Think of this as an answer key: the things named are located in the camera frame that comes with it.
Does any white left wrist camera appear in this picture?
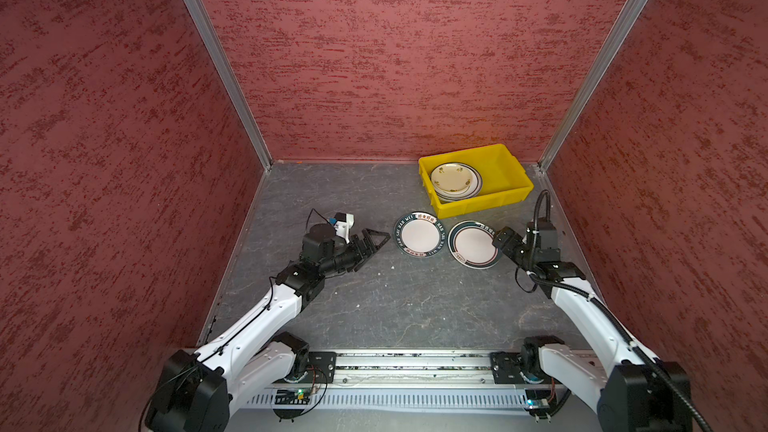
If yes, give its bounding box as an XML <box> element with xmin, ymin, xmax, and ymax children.
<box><xmin>329</xmin><ymin>212</ymin><xmax>354</xmax><ymax>243</ymax></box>

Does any white plate clover emblem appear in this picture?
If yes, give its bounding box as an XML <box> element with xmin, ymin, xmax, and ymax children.
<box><xmin>433</xmin><ymin>163</ymin><xmax>484</xmax><ymax>202</ymax></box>

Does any aluminium corner post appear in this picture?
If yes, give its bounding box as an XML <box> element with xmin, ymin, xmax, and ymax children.
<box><xmin>183</xmin><ymin>0</ymin><xmax>273</xmax><ymax>172</ymax></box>
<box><xmin>538</xmin><ymin>0</ymin><xmax>649</xmax><ymax>174</ymax></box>

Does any yellow plastic bin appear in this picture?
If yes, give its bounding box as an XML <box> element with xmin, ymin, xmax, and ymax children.
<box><xmin>418</xmin><ymin>144</ymin><xmax>534</xmax><ymax>219</ymax></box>

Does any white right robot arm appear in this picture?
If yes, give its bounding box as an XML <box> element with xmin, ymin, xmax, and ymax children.
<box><xmin>493</xmin><ymin>219</ymin><xmax>701</xmax><ymax>431</ymax></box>

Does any right aluminium corner post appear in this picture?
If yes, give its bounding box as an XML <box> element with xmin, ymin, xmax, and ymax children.
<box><xmin>538</xmin><ymin>0</ymin><xmax>649</xmax><ymax>174</ymax></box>

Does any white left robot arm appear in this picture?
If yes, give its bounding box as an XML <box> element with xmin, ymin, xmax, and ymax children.
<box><xmin>137</xmin><ymin>219</ymin><xmax>391</xmax><ymax>431</ymax></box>

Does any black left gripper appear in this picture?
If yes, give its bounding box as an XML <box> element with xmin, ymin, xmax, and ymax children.
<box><xmin>320</xmin><ymin>228</ymin><xmax>391</xmax><ymax>275</ymax></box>

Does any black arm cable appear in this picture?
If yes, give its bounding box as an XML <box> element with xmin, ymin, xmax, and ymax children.
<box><xmin>137</xmin><ymin>208</ymin><xmax>331</xmax><ymax>432</ymax></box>
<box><xmin>514</xmin><ymin>189</ymin><xmax>715</xmax><ymax>432</ymax></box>

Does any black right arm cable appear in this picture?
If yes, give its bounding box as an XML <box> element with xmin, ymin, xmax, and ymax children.
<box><xmin>514</xmin><ymin>189</ymin><xmax>715</xmax><ymax>432</ymax></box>

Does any green red rim plate right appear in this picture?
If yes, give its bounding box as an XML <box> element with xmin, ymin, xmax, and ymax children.
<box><xmin>448</xmin><ymin>221</ymin><xmax>500</xmax><ymax>270</ymax></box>

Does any left aluminium corner post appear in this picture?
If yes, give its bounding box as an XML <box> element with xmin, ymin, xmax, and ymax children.
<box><xmin>183</xmin><ymin>0</ymin><xmax>273</xmax><ymax>172</ymax></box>

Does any green rim hao shi plate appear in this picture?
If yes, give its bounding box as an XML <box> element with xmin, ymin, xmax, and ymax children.
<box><xmin>393</xmin><ymin>211</ymin><xmax>447</xmax><ymax>258</ymax></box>

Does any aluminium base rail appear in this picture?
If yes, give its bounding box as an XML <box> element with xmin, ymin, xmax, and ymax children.
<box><xmin>240</xmin><ymin>349</ymin><xmax>575</xmax><ymax>420</ymax></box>

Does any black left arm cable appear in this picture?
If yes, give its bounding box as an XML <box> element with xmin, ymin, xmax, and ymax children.
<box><xmin>137</xmin><ymin>208</ymin><xmax>331</xmax><ymax>432</ymax></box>

